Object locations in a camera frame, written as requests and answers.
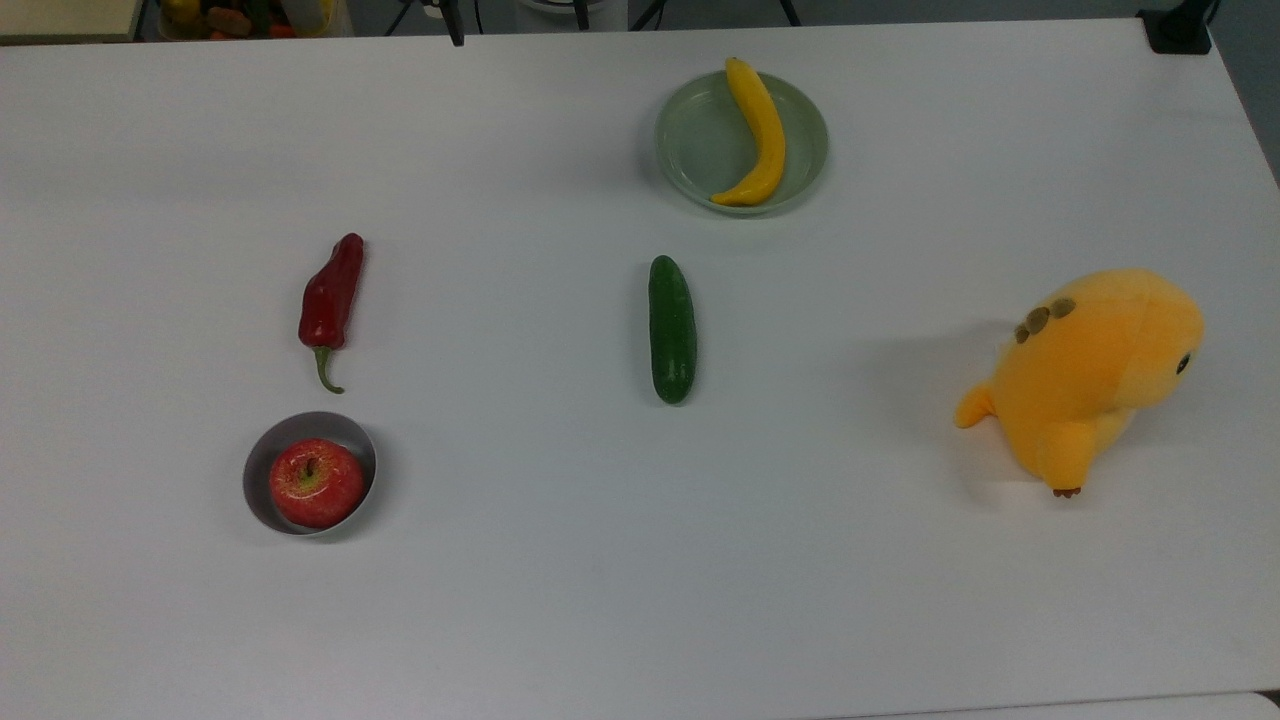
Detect orange plush toy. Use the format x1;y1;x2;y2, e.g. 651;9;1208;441
953;268;1207;499

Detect red chili pepper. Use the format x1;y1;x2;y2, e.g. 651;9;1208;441
298;233;366;395

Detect red apple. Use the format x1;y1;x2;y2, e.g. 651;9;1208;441
268;438;366;530

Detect yellow banana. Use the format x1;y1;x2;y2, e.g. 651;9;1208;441
710;57;787;208

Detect pale green plate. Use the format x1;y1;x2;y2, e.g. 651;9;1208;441
655;70;830;216

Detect bin of toy food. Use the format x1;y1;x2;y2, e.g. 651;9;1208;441
155;0;351;41

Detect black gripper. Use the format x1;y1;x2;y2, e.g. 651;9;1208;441
422;0;467;48

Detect dark green cucumber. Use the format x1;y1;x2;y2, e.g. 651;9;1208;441
649;255;698;406

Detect black tripod legs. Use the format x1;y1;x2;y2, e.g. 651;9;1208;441
630;0;803;31

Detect grey metal bowl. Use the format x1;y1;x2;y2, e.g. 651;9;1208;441
243;411;378;538

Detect black table clamp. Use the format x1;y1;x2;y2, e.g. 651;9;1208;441
1137;0;1219;56

